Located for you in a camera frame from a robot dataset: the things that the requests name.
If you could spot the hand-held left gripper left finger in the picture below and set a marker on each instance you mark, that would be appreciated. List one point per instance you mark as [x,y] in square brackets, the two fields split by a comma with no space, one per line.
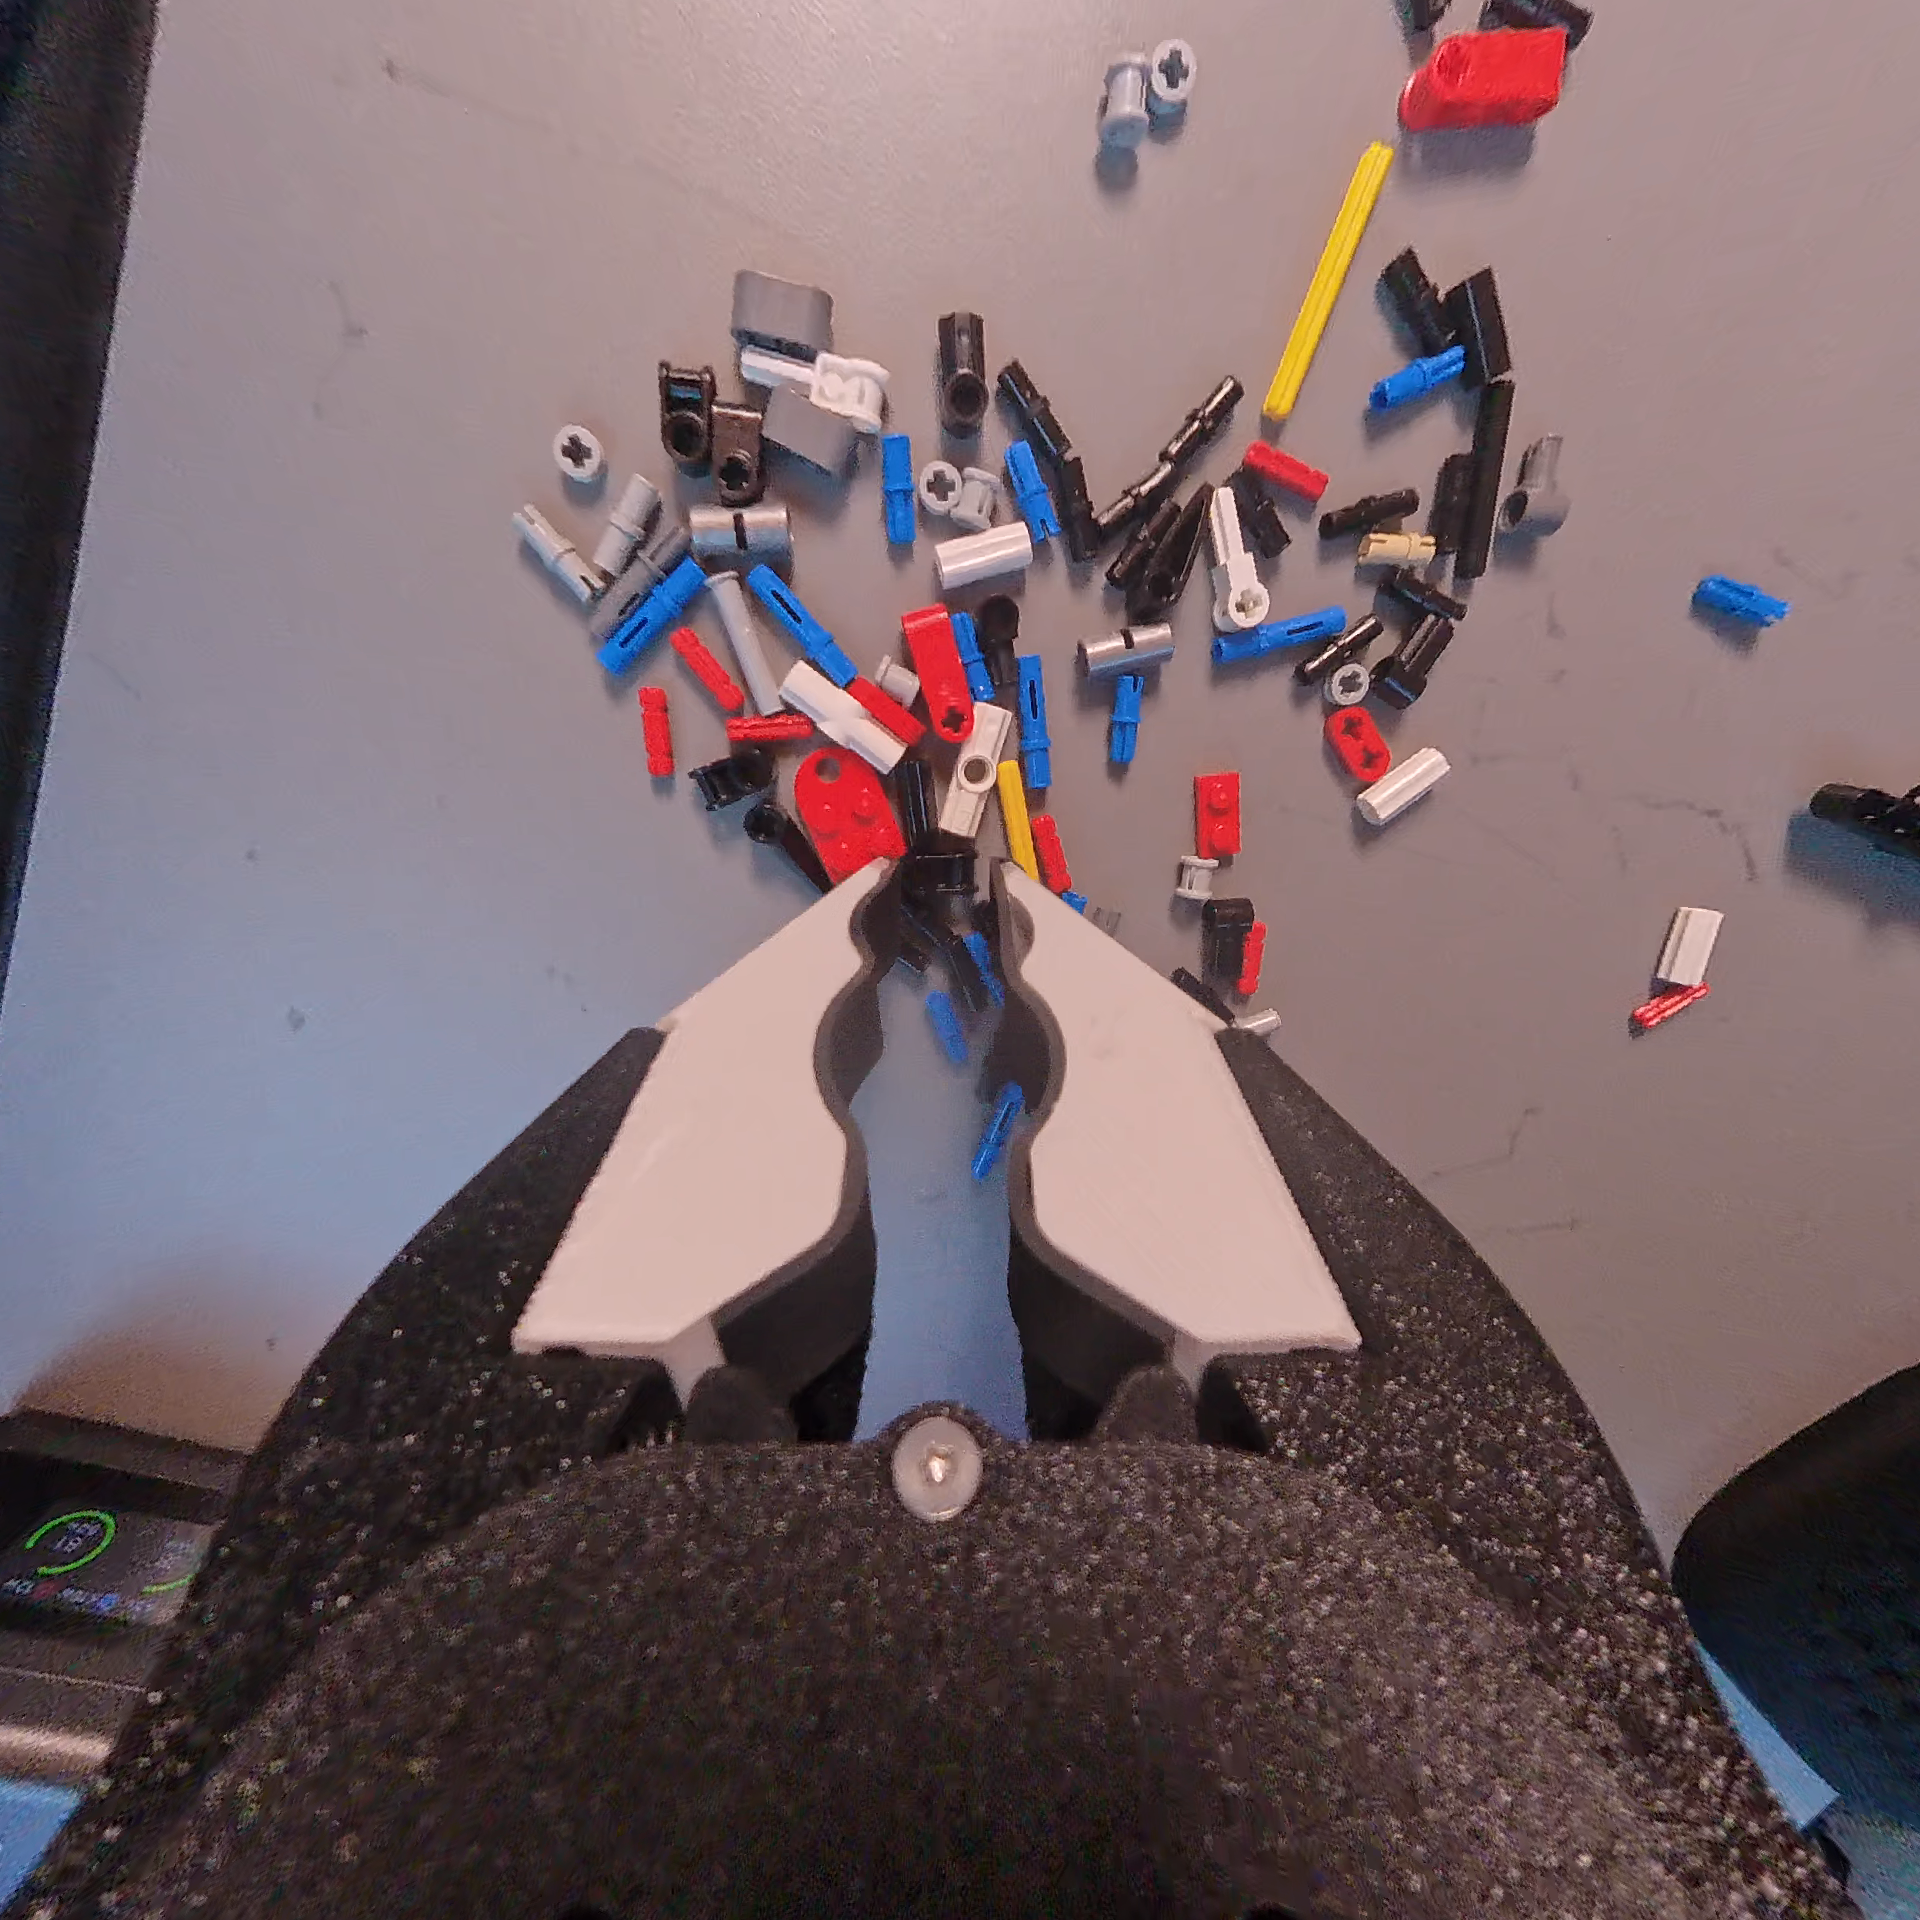
[705,1185]

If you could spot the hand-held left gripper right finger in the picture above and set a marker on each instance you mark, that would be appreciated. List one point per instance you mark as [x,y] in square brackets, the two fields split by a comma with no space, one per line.
[1185,1185]

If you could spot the red axle pin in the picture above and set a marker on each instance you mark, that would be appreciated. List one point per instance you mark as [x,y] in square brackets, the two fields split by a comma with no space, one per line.
[1670,1008]

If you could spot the pile of small brick parts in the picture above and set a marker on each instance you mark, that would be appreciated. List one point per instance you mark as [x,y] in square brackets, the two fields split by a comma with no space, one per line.
[974,599]

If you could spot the white spotted brick truck model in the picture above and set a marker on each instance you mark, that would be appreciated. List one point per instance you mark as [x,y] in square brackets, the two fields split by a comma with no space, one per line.
[1867,809]

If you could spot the blue connector pin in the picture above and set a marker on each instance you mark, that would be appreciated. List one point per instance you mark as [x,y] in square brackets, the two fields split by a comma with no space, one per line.
[1740,599]

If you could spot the grey desk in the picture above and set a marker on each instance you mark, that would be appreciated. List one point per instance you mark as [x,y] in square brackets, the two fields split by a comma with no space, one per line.
[375,975]

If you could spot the light grey brick connector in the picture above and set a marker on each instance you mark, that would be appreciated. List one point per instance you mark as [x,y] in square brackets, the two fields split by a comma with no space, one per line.
[1148,91]

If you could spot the small black action camera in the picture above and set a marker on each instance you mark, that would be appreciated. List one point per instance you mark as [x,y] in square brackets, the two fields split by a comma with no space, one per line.
[90,1560]

